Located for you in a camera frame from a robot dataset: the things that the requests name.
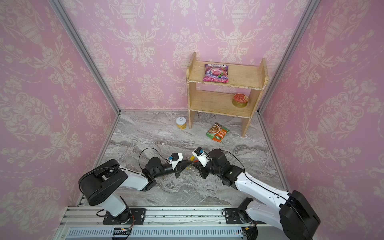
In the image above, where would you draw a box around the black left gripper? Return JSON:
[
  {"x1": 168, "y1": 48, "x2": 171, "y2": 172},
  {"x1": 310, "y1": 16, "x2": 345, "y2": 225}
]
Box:
[{"x1": 152, "y1": 159, "x2": 193, "y2": 180}]

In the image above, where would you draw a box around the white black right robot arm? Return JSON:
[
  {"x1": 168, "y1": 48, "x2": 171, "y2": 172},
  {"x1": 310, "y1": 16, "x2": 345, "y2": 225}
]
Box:
[{"x1": 193, "y1": 147, "x2": 321, "y2": 240}]

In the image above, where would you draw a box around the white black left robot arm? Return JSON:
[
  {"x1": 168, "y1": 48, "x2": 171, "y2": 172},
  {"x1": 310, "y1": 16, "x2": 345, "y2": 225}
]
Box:
[{"x1": 78, "y1": 153, "x2": 193, "y2": 225}]

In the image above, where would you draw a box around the green orange noodle packet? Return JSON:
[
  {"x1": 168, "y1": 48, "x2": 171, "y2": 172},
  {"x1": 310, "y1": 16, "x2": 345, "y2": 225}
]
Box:
[{"x1": 206, "y1": 123, "x2": 230, "y2": 143}]

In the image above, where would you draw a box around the white-lidded yellow can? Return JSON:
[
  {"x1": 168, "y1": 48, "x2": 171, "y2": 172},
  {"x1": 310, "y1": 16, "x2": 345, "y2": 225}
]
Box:
[{"x1": 176, "y1": 117, "x2": 187, "y2": 130}]

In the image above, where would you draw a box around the red-lidded gold tin can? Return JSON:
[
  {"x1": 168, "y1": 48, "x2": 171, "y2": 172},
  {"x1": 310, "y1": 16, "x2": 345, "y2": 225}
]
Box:
[{"x1": 232, "y1": 93, "x2": 249, "y2": 108}]

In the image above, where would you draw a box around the pink snack packet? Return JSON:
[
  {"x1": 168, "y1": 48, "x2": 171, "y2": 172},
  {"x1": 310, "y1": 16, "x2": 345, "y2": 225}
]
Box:
[{"x1": 203, "y1": 64, "x2": 229, "y2": 83}]

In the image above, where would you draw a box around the wooden two-tier shelf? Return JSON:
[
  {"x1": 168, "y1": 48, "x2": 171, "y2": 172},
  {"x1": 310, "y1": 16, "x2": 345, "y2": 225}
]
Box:
[{"x1": 185, "y1": 52, "x2": 269, "y2": 137}]

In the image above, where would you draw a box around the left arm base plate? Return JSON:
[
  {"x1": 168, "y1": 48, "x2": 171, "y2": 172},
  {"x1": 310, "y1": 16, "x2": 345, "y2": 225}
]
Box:
[{"x1": 103, "y1": 208, "x2": 147, "y2": 226}]

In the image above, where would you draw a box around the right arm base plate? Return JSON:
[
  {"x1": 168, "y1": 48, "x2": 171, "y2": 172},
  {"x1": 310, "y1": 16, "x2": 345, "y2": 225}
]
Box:
[{"x1": 222, "y1": 208, "x2": 257, "y2": 225}]

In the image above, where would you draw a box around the aluminium front rail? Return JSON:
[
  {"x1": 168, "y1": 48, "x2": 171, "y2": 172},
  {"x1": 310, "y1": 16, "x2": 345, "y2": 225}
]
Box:
[{"x1": 54, "y1": 206, "x2": 287, "y2": 240}]

